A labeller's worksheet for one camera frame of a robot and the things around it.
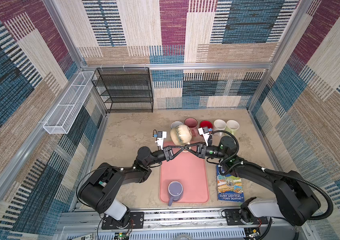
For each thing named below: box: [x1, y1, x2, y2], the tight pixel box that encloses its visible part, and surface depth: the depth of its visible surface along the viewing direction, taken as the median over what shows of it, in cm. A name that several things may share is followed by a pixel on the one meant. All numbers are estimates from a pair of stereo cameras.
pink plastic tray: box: [159, 141, 210, 203], surface depth 85 cm
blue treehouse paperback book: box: [216, 165, 245, 203], surface depth 82 cm
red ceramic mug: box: [199, 120, 213, 129], surface depth 104 cm
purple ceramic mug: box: [167, 180, 184, 207], surface depth 76 cm
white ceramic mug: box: [213, 119, 227, 137], surface depth 102 cm
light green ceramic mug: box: [224, 119, 240, 135], surface depth 101 cm
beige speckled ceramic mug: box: [170, 124, 193, 146], surface depth 72 cm
